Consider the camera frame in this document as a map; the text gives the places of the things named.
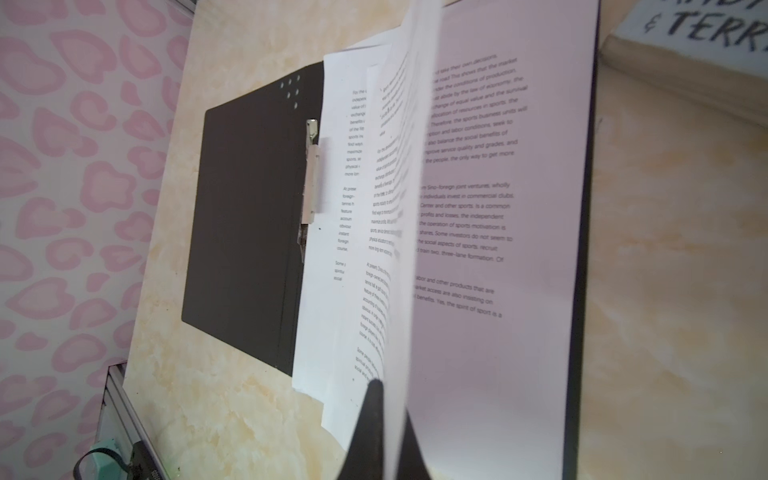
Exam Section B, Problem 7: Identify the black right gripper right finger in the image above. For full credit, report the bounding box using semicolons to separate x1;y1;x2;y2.
397;413;431;480

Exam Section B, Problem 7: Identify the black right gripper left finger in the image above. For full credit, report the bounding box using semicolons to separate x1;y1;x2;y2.
337;379;384;480

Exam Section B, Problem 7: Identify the blue and black file folder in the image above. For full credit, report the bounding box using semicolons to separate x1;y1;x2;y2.
181;34;597;479

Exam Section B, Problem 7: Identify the printed paper sheet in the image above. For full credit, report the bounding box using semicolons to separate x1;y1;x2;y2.
292;30;396;401

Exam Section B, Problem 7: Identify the centre right printed sheet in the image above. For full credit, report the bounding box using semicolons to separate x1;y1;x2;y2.
408;1;599;479

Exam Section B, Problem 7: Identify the right far printed sheet lower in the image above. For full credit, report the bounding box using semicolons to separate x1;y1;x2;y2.
324;1;443;479

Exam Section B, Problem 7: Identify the colourful treehouse book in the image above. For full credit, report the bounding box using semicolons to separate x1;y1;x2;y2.
601;1;767;127

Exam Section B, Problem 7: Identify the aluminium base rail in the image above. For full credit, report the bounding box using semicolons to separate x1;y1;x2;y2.
94;363;169;479

